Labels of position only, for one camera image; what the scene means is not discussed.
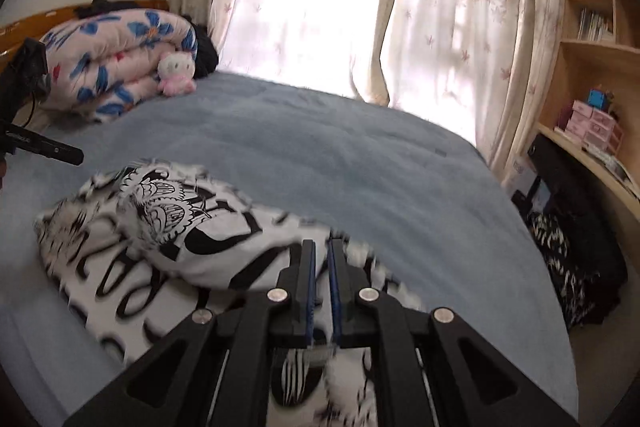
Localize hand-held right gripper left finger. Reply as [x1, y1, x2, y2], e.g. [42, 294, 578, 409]
[62, 238, 318, 427]

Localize black white patterned cloth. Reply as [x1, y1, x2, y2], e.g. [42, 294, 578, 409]
[529, 211, 601, 330]

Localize pink drawer organizer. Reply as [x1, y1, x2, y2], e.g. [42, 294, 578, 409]
[584, 109, 626, 155]

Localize papers on desk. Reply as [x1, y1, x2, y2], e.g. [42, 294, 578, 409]
[582, 146, 640, 198]

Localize purple box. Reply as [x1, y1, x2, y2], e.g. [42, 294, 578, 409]
[554, 103, 576, 134]

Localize floral folded quilt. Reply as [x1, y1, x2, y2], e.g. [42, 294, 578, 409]
[37, 7, 198, 124]

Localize white cardboard box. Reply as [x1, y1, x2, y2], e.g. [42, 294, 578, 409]
[501, 153, 540, 200]

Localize black knit cloth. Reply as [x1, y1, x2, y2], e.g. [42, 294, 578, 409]
[75, 0, 133, 18]

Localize wooden headboard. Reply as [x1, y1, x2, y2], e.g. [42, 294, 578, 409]
[0, 0, 171, 75]

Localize blue fleece bed blanket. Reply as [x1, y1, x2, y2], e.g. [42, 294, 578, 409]
[0, 72, 581, 427]

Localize row of books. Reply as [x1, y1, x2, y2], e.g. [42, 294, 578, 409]
[575, 7, 616, 42]

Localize pink white cat plush toy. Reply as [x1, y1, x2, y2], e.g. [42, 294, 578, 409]
[156, 51, 197, 96]

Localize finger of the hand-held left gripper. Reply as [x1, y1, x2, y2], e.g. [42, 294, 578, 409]
[0, 121, 85, 166]

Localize black bag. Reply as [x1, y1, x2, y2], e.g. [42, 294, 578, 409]
[525, 133, 630, 328]

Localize black and white printed shirt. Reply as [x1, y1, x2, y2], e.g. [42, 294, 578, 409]
[32, 159, 436, 427]

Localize blue box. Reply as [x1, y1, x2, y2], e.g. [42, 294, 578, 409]
[587, 88, 616, 110]

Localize beige pillow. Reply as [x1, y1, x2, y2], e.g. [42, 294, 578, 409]
[20, 104, 66, 132]

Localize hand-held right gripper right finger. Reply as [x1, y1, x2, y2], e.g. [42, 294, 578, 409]
[327, 238, 581, 427]

